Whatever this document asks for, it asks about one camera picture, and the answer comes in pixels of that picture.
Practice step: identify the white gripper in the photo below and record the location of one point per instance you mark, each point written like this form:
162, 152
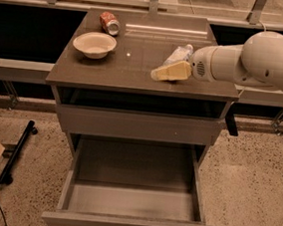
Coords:
199, 66

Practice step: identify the clear plastic water bottle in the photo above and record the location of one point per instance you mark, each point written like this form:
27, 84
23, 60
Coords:
182, 53

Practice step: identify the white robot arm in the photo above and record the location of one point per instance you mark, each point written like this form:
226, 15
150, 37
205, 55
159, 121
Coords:
256, 63

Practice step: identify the grey drawer cabinet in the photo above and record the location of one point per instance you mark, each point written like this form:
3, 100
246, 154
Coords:
121, 81

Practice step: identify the closed grey upper drawer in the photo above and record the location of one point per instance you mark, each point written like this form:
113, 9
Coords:
137, 126

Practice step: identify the open grey middle drawer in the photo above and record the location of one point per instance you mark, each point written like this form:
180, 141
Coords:
122, 182

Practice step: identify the crushed red soda can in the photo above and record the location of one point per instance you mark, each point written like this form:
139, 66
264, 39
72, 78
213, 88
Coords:
110, 23

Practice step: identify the white paper bowl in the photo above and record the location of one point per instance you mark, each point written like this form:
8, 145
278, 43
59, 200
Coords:
95, 45

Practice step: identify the black metal bar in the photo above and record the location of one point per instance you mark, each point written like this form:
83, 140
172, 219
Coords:
5, 176

